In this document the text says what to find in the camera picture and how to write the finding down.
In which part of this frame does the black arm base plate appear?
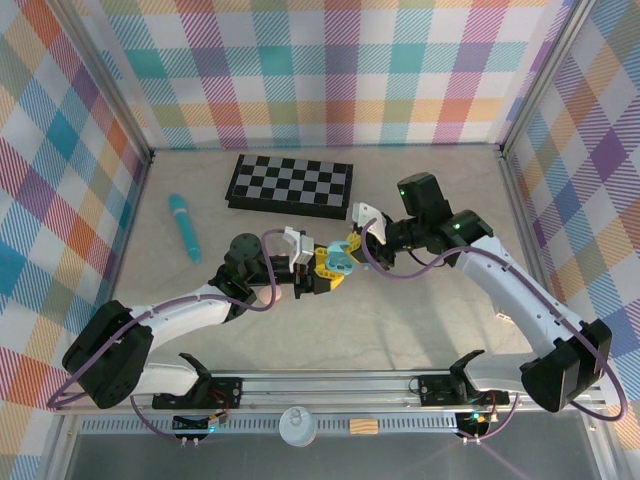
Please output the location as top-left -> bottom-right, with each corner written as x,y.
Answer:
417,373 -> 510,407
152,375 -> 244,410

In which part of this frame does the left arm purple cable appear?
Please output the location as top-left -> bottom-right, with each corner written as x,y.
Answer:
47,228 -> 291,444

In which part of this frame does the grey slotted cable duct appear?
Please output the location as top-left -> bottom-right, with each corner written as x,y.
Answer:
78,417 -> 460,434

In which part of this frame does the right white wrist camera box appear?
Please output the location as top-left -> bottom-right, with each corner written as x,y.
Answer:
348,201 -> 389,246

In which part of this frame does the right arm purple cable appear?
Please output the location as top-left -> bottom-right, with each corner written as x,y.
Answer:
360,218 -> 629,444

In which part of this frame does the aluminium mounting rail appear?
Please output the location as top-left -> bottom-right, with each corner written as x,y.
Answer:
53,368 -> 609,415

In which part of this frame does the aluminium side rail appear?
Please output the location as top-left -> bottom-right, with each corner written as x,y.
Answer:
89,152 -> 153,375
498,147 -> 571,369

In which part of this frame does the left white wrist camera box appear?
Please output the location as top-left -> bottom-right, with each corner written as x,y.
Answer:
281,225 -> 316,267

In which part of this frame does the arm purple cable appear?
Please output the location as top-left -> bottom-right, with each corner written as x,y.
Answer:
360,218 -> 629,444
47,228 -> 291,444

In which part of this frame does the teal plastic pen tube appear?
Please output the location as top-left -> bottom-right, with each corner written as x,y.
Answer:
168,193 -> 204,265

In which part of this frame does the black grey folding chessboard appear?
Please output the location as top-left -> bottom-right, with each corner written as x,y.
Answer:
224,153 -> 356,221

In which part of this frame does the small controller board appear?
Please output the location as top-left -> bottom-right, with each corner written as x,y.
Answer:
172,409 -> 232,434
456,409 -> 497,437

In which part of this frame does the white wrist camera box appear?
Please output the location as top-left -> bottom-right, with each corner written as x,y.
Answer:
281,225 -> 316,267
348,201 -> 389,246

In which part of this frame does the aluminium frame post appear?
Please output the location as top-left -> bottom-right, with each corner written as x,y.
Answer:
49,0 -> 154,162
499,0 -> 599,157

